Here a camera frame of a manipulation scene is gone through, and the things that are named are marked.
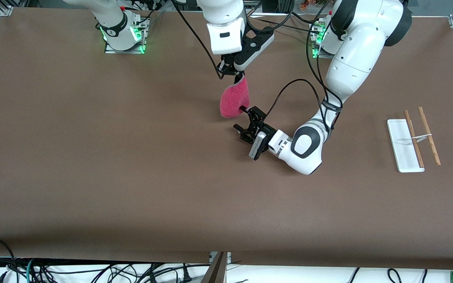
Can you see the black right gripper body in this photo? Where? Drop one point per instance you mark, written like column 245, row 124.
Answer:
column 229, row 67

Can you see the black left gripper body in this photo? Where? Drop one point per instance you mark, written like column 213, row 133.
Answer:
column 258, row 128

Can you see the pink towel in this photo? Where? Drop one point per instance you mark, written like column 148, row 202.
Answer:
column 232, row 102

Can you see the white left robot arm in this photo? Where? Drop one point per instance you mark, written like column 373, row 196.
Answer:
column 360, row 51

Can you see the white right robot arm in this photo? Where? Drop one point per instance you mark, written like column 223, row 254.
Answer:
column 224, row 15

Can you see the white rack with wooden bars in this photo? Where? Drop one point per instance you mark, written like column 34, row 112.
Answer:
column 403, row 149

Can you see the orange background items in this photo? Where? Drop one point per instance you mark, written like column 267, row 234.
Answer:
column 313, row 4

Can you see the brown table cover sheet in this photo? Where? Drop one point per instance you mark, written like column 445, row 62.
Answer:
column 132, row 157

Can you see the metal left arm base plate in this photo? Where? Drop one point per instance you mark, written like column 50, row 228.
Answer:
column 316, row 55

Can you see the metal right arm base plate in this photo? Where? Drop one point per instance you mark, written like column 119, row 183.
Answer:
column 124, row 51

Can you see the white metal bracket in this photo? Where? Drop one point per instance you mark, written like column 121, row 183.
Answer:
column 229, row 257

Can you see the wooden post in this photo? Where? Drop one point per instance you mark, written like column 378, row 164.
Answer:
column 215, row 273

